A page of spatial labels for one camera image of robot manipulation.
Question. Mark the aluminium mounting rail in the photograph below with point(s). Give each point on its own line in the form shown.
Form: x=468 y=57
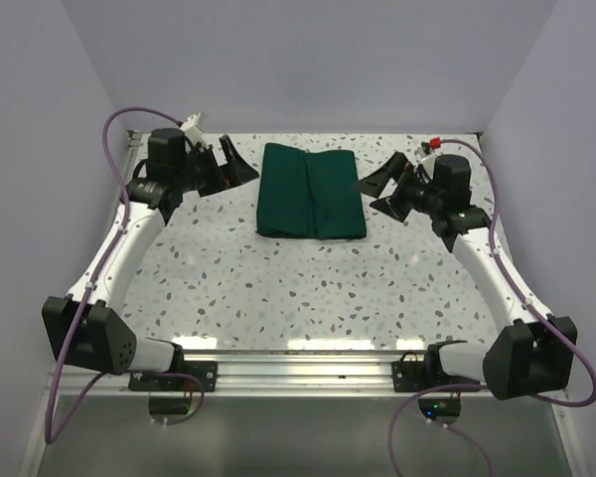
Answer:
x=318 y=373

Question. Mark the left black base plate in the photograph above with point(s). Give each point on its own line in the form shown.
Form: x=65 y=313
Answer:
x=191 y=376

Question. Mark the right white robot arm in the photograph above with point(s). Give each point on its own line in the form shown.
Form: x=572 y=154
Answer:
x=530 y=356

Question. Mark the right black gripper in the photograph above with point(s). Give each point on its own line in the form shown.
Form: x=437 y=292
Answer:
x=375 y=184

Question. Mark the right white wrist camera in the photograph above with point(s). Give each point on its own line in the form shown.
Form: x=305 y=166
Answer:
x=425 y=155

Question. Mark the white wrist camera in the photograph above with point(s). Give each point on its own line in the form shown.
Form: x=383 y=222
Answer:
x=425 y=155
x=192 y=127

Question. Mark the green surgical drape cloth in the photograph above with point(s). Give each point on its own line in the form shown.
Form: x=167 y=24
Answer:
x=305 y=195

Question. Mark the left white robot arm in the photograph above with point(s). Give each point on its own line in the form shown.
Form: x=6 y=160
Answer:
x=86 y=327

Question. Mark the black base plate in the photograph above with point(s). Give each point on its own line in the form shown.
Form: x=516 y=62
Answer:
x=410 y=374
x=191 y=376

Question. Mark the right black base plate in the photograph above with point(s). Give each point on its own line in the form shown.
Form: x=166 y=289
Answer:
x=410 y=374

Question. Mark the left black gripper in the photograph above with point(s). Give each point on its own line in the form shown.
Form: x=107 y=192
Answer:
x=233 y=173

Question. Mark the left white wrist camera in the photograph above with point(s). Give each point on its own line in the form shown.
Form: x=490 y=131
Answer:
x=192 y=127

